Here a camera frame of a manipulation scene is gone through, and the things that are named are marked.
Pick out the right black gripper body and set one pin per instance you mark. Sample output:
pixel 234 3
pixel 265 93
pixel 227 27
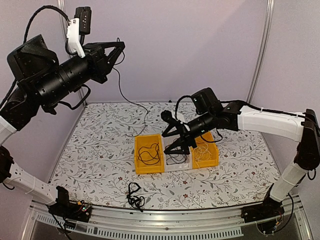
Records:
pixel 185 135

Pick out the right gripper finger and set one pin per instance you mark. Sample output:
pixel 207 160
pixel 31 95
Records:
pixel 178 147
pixel 173 129

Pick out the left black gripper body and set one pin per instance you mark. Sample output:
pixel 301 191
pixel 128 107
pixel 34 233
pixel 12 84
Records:
pixel 98 71

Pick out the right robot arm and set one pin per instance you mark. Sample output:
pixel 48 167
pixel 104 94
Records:
pixel 238 115

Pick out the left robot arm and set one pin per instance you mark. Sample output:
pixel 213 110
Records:
pixel 40 81

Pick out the clear plastic bin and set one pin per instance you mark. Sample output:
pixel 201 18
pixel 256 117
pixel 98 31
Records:
pixel 175 162

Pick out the right yellow bin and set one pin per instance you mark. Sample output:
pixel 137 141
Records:
pixel 206 154

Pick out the yellow bin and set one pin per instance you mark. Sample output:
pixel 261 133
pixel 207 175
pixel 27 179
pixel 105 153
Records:
pixel 148 154
pixel 206 154

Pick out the left yellow bin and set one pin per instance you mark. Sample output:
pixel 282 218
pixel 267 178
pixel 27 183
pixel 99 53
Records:
pixel 148 154

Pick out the floral table mat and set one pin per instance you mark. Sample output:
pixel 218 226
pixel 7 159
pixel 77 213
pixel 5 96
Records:
pixel 97 164

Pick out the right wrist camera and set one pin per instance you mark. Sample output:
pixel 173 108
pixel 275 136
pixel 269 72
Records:
pixel 170 118

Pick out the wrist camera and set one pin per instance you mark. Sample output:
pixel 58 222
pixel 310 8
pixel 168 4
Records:
pixel 79 26
pixel 170 118

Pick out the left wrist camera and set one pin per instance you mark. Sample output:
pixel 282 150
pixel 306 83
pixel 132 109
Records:
pixel 79 26

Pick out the left aluminium frame post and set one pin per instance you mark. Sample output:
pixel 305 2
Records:
pixel 76 80

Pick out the aluminium frame post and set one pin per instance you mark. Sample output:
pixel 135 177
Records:
pixel 269 12
pixel 76 80

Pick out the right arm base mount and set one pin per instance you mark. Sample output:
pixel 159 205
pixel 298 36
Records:
pixel 269 208

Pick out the right aluminium frame post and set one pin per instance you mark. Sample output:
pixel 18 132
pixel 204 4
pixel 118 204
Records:
pixel 269 12

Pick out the front aluminium rail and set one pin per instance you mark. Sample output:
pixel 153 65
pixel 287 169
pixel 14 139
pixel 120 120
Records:
pixel 222 223

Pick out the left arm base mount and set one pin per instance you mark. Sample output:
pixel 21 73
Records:
pixel 63 207

